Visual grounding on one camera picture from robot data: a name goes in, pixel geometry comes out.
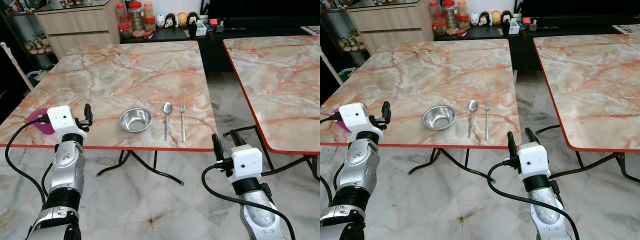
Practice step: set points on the stainless steel bowl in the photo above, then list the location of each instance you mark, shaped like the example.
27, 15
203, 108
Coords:
439, 118
135, 120

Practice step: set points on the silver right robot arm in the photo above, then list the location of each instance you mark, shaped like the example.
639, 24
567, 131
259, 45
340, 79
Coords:
260, 215
547, 212

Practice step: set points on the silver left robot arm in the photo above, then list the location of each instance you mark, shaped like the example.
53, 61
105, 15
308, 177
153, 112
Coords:
67, 170
362, 167

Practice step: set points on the stainless steel fork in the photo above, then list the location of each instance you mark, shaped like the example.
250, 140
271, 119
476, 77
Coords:
486, 122
182, 125

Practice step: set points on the purple plastic bowl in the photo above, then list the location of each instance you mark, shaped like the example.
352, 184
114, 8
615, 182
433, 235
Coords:
343, 125
39, 122

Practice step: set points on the green plastic basket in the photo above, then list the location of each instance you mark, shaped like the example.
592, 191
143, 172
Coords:
36, 76
346, 74

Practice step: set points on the stainless steel spoon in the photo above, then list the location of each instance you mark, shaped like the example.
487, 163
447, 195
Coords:
471, 106
166, 109

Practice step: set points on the row of small shelf figurines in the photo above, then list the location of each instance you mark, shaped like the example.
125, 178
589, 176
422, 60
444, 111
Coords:
39, 45
352, 40

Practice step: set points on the light wooden cabinet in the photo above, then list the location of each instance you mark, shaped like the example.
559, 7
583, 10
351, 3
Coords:
77, 27
392, 25

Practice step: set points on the dark display shelf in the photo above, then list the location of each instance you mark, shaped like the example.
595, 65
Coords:
330, 27
15, 27

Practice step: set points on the slim red lid jar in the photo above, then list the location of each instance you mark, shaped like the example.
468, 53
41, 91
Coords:
121, 17
436, 15

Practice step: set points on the large red lid jar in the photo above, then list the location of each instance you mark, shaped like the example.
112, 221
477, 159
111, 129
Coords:
136, 17
451, 15

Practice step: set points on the printed magazine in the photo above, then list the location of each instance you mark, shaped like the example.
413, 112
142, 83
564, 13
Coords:
311, 30
627, 28

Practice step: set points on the small white box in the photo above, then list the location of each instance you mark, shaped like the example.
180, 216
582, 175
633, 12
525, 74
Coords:
513, 26
201, 28

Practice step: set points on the small red box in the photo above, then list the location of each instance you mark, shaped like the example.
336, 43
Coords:
214, 22
526, 21

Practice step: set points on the orange plastic jar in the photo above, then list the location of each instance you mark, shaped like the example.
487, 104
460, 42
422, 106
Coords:
463, 14
149, 15

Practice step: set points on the white round figurine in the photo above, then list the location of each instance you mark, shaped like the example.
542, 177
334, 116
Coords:
160, 20
474, 18

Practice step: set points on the black round figurine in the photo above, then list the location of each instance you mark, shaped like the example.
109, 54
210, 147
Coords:
506, 16
192, 18

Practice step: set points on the black and white figurine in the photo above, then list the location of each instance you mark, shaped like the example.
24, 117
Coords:
170, 20
484, 19

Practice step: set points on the yellow round figurine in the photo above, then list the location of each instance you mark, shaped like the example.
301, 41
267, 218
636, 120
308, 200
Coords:
182, 19
495, 17

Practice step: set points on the black television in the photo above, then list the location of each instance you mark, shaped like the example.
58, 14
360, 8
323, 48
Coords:
580, 7
260, 10

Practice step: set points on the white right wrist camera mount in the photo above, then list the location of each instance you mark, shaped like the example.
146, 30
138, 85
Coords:
533, 160
246, 162

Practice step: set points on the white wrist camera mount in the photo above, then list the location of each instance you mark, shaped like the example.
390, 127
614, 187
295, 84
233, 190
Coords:
246, 162
62, 120
356, 117
533, 160

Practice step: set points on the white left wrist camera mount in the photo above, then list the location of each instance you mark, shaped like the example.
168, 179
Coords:
62, 120
356, 117

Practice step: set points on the black metal table leg frame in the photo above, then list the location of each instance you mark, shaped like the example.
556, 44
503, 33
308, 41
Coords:
155, 159
621, 165
467, 157
314, 167

